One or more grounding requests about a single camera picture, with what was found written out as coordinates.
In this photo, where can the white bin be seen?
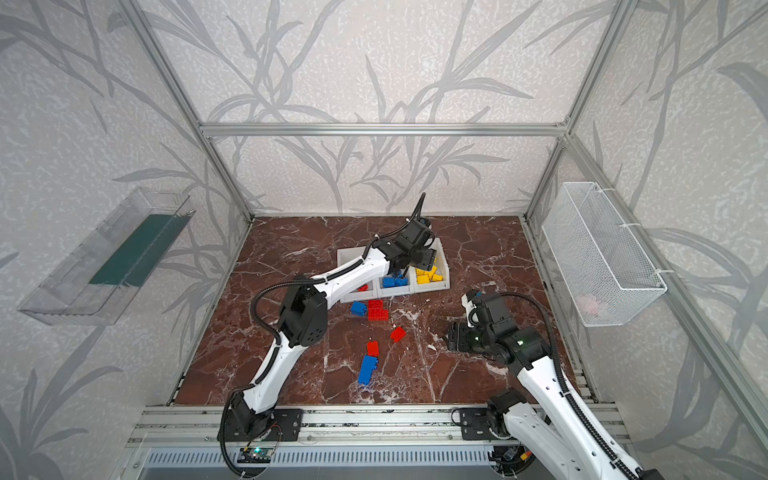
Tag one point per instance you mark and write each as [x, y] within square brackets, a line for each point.
[440, 262]
[396, 291]
[366, 272]

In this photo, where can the white right bin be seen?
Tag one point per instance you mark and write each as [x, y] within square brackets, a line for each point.
[440, 262]

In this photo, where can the white wire mesh basket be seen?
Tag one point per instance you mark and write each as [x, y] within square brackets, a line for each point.
[597, 253]

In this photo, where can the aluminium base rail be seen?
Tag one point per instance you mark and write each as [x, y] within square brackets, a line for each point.
[320, 425]

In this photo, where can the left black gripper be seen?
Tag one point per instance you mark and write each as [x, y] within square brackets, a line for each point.
[424, 258]

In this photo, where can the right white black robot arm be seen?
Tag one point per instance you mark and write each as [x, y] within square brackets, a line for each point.
[546, 418]

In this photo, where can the red small brick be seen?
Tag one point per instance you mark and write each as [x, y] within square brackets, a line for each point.
[397, 334]
[372, 349]

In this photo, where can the pink object in basket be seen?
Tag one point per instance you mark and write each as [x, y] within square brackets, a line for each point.
[590, 306]

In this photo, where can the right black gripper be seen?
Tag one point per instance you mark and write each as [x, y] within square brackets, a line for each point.
[459, 337]

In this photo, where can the white middle bin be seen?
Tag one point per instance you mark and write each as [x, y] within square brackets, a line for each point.
[396, 291]

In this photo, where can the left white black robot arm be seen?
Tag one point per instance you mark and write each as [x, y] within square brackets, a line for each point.
[303, 320]

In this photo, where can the white left bin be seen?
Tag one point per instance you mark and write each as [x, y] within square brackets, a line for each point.
[366, 272]

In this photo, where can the clear acrylic wall shelf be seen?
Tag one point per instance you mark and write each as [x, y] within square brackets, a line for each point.
[95, 284]

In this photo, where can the red long studded brick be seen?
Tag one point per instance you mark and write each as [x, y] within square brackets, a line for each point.
[378, 314]

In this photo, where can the blue long brick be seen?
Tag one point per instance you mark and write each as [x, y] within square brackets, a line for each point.
[368, 366]

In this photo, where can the left circuit board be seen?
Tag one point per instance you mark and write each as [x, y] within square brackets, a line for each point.
[255, 455]

